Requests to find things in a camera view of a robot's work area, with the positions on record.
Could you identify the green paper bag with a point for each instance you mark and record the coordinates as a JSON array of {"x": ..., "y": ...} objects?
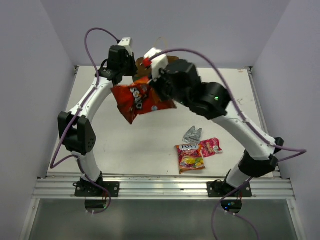
[{"x": 145, "y": 72}]

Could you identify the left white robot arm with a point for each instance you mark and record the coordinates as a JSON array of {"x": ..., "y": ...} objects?
[{"x": 75, "y": 126}]

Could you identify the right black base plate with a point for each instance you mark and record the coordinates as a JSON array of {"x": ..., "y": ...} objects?
[{"x": 220, "y": 188}]

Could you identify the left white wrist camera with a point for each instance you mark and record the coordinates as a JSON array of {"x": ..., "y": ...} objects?
[{"x": 127, "y": 43}]

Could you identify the small pink candy bag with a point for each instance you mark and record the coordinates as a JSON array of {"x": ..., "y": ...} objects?
[{"x": 210, "y": 147}]

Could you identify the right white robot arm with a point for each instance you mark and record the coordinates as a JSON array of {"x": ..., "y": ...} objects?
[{"x": 212, "y": 101}]

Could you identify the silver foil packet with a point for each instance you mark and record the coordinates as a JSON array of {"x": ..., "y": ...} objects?
[{"x": 192, "y": 136}]

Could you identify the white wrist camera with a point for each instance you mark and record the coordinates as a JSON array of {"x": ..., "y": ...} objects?
[
  {"x": 127, "y": 43},
  {"x": 157, "y": 63}
]

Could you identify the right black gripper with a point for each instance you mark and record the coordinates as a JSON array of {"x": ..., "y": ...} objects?
[{"x": 155, "y": 82}]

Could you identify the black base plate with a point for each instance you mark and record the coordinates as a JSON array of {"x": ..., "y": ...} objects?
[
  {"x": 84, "y": 188},
  {"x": 220, "y": 188}
]

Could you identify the Fox's fruits candy bag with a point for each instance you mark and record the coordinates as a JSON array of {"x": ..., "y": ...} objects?
[{"x": 190, "y": 157}]

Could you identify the red Doritos bag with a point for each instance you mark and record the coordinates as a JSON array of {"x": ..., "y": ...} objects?
[{"x": 139, "y": 98}]

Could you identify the aluminium frame rail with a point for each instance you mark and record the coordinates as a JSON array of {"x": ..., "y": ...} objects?
[{"x": 164, "y": 188}]

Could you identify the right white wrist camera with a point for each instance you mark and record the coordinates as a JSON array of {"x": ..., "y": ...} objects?
[{"x": 157, "y": 63}]

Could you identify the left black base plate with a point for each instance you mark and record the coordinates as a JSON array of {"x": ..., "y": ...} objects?
[{"x": 84, "y": 188}]

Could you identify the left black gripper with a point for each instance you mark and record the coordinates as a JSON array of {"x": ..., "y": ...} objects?
[{"x": 131, "y": 59}]

